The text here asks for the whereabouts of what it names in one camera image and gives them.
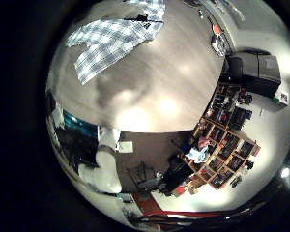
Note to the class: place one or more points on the blue white plaid shirt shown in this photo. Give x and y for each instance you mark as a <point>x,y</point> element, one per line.
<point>109,38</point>

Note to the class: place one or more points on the red and white object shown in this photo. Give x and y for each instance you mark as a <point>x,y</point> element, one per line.
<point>218,40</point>

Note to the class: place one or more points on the teal box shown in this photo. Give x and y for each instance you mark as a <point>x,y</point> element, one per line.
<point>79,125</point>

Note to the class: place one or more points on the large black case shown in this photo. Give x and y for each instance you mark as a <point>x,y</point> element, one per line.
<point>257,71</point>

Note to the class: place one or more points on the white paper sheet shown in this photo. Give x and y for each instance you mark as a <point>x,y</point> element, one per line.
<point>125,147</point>

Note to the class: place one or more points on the wooden cubby shelf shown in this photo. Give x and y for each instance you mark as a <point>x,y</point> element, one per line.
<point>222,138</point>

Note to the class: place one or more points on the blue white cloth bundle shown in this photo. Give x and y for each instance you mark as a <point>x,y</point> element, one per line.
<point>198,154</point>

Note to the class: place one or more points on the black metal stand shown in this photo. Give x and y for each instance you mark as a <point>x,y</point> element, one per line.
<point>141,177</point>

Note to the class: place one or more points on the small white box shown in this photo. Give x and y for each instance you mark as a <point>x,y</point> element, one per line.
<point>281,98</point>

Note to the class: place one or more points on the red floor mat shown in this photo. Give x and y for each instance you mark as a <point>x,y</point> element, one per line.
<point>148,203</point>

